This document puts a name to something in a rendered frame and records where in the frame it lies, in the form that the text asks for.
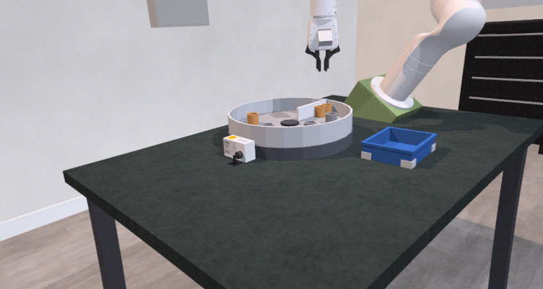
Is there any bronze bushing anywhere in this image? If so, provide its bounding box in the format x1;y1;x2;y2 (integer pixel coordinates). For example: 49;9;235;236
314;105;325;118
321;103;332;113
247;112;259;125

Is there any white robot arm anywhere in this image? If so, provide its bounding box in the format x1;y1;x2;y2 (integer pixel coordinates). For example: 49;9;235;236
310;0;486;110

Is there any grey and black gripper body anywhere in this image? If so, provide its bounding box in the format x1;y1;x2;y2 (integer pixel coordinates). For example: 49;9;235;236
307;17;338;51

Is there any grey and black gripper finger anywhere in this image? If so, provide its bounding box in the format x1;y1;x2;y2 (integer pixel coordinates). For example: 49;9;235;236
305;44;321;72
324;45;340;71

